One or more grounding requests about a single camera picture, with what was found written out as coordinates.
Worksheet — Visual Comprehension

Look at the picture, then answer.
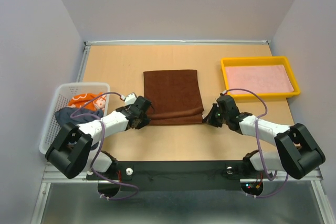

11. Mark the brown towel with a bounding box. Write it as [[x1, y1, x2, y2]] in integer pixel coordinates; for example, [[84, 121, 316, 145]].
[[143, 69, 204, 126]]

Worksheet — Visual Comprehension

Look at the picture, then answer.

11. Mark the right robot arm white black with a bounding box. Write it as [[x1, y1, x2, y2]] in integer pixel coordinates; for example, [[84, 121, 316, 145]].
[[202, 95, 326, 179]]

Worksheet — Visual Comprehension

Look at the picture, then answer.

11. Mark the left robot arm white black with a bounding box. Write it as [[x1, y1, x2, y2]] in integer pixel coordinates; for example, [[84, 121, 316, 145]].
[[45, 94, 152, 179]]

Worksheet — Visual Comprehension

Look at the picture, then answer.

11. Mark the pink folded towel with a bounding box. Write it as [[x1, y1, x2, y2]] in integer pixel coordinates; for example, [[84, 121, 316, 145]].
[[225, 65, 293, 94]]

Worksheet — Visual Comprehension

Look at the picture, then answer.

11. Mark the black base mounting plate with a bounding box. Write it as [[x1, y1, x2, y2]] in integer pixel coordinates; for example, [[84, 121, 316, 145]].
[[85, 161, 274, 200]]

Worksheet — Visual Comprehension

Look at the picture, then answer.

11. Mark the orange white patterned towel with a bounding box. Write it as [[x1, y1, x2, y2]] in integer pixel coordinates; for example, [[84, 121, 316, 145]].
[[67, 92, 107, 112]]

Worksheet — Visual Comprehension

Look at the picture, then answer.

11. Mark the dark blue-grey towel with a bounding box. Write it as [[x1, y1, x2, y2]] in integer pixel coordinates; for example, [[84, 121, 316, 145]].
[[54, 106, 104, 149]]

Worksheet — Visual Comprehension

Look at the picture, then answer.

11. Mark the yellow plastic tray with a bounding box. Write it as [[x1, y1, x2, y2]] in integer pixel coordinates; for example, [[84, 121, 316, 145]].
[[220, 56, 300, 101]]

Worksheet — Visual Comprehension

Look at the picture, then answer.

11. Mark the white plastic basket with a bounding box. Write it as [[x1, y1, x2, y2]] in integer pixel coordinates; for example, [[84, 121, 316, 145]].
[[39, 82, 110, 154]]

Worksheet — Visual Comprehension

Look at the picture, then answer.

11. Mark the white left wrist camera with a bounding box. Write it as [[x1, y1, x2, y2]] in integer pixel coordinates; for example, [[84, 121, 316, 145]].
[[120, 92, 137, 105]]

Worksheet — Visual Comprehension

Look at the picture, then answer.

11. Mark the aluminium left side rail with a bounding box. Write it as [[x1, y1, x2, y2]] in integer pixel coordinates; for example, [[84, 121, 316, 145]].
[[76, 46, 91, 82]]

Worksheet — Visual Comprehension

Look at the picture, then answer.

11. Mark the aluminium rail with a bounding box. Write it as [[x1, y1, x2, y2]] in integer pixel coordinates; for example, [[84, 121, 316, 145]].
[[85, 39, 269, 46], [76, 46, 91, 82]]

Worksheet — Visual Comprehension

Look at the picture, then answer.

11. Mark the aluminium back rail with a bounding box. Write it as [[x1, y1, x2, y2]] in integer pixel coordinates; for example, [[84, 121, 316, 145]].
[[85, 39, 269, 46]]

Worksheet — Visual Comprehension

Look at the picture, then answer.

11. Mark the aluminium front rail frame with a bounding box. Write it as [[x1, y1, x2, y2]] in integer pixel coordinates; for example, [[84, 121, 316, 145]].
[[41, 161, 323, 183]]

